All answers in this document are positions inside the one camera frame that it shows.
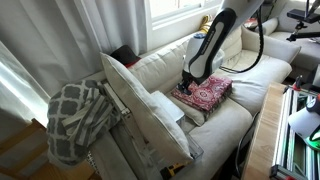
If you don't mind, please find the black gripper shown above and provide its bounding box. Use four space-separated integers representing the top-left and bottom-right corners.
177 79 192 95

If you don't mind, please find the large white pillow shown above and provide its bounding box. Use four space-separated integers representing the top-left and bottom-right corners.
100 53 193 163

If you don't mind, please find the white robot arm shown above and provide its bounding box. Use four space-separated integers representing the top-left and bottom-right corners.
177 0 264 95

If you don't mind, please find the red and white patterned cloth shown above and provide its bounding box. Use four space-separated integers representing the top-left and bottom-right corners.
171 75 232 113

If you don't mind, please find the beige cushion under cloth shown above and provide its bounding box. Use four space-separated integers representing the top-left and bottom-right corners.
166 93 209 126

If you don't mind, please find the cream fabric sofa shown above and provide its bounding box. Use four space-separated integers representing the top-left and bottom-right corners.
92 27 300 180

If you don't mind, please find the black red hat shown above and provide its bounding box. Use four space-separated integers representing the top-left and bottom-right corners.
111 45 140 67

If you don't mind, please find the yellow black tool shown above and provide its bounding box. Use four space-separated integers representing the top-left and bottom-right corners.
160 163 185 180

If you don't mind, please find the grey white patterned blanket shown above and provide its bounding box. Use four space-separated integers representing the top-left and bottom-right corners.
46 80 120 168

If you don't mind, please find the wooden table with rails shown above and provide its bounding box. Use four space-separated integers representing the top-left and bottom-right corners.
241 83 320 180

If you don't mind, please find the white window curtain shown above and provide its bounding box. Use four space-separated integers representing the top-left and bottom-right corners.
0 0 147 124

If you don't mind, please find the wooden chair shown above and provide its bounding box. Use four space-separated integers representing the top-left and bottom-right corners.
0 119 102 180

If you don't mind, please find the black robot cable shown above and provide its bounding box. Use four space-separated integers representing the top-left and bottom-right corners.
219 4 266 74

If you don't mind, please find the black camera on stand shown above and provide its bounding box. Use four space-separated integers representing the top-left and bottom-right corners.
287 0 320 42

